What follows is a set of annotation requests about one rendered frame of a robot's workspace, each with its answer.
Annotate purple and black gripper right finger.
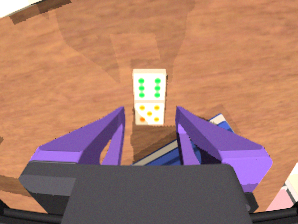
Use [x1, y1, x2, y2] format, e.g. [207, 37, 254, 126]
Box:
[175, 106, 272, 193]

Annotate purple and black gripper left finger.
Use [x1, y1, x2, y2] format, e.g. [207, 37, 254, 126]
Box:
[30, 106, 126, 165]

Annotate cream rectangular block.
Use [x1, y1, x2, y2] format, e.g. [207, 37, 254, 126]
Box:
[133, 69, 166, 125]

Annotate blue notebook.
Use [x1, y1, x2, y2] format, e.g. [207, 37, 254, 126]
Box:
[131, 113, 235, 165]

